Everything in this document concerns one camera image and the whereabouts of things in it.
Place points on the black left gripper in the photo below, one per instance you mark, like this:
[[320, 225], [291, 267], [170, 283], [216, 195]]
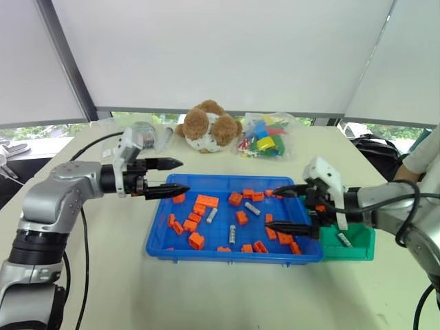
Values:
[[134, 180]]

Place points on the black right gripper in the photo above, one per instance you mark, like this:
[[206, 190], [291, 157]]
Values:
[[318, 203]]

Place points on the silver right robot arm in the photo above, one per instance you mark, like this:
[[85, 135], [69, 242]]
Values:
[[388, 206]]

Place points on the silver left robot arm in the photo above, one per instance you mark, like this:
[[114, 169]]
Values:
[[58, 196]]

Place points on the bag of colourful bricks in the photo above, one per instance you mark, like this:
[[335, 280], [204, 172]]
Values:
[[266, 137]]

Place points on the green plastic bin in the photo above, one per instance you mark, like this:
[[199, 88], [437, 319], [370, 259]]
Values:
[[357, 252]]

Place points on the clear plastic bag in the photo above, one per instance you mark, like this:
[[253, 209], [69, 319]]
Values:
[[158, 137]]

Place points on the long orange building block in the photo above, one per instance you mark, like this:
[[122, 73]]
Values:
[[207, 200]]

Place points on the brown white plush toy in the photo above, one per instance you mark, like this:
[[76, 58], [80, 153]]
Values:
[[208, 127]]

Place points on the blue plastic tray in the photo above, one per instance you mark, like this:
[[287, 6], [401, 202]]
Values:
[[220, 237]]

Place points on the black bag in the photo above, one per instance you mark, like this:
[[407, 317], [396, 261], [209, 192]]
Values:
[[376, 148]]

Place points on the person in white shirt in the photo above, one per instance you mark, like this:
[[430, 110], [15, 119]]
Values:
[[424, 151]]

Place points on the grey metal object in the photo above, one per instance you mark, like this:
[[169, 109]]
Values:
[[12, 149]]

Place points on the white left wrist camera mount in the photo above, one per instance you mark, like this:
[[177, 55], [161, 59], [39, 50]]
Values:
[[128, 151]]

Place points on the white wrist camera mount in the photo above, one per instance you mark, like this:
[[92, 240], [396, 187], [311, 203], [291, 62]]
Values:
[[326, 173], [128, 151]]

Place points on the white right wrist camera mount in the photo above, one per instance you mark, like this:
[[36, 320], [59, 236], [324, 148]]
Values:
[[326, 173]]

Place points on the dark window frame post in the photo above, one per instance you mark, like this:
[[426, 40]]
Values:
[[68, 65]]

